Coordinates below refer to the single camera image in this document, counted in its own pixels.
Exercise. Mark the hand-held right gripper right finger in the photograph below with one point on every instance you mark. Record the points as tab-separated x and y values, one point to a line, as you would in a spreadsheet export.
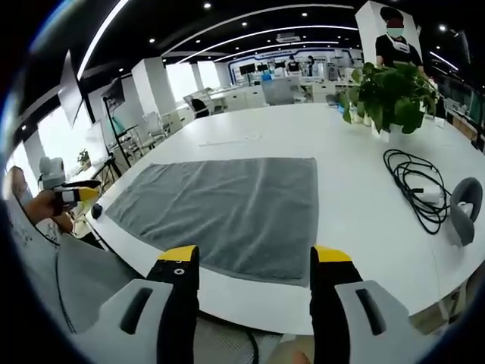
341	326

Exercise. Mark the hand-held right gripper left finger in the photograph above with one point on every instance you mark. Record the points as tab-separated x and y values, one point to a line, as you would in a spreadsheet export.
151	326

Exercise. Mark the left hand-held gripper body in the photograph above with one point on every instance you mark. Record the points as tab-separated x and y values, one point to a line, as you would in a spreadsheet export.
49	172

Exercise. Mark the grey towel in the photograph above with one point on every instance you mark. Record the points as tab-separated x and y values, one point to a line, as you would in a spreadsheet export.
227	204

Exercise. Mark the person's left hand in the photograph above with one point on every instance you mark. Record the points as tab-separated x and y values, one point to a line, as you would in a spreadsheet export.
39	206

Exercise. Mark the person's right hand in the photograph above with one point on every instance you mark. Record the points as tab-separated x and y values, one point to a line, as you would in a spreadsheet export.
302	357

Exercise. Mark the small black round object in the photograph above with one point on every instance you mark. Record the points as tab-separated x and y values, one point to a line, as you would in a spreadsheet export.
97	211

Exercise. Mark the small potted plant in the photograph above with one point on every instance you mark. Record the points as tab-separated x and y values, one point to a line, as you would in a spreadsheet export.
84	159

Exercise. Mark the black tripod stand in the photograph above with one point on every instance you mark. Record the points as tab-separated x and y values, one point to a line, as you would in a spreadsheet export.
112	144

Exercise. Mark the person's grey clothing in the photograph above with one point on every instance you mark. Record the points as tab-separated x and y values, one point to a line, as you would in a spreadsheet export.
87	273

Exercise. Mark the hanging display screen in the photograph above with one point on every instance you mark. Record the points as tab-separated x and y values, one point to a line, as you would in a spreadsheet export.
72	95

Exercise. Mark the white table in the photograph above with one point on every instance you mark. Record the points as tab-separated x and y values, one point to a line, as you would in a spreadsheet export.
360	246

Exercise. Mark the white office chair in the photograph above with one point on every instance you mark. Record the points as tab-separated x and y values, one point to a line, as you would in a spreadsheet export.
156	127

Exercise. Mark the black office chair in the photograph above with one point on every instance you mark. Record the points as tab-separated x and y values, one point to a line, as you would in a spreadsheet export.
200	108

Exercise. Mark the white strip on table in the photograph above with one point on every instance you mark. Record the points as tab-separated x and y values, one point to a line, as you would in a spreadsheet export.
231	139

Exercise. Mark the white power adapter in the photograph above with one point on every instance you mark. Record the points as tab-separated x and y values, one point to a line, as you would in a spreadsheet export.
430	195

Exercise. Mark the grey desk partition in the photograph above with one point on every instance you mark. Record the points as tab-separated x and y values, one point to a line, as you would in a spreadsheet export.
278	91

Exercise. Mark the green potted plant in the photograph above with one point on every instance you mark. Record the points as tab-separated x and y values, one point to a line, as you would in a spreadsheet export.
394	98

